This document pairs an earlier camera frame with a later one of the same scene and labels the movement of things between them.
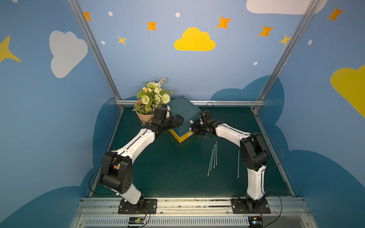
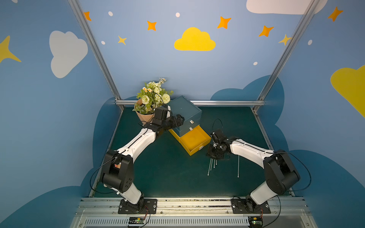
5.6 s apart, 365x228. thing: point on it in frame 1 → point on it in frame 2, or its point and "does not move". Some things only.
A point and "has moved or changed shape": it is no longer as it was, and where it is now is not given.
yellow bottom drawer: x=180 y=139 has moved or changed shape
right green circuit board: x=255 y=222 does not move
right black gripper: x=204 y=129 → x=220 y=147
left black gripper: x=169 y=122 does not move
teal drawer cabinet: x=181 y=106 does not move
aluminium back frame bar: x=204 y=102 does not move
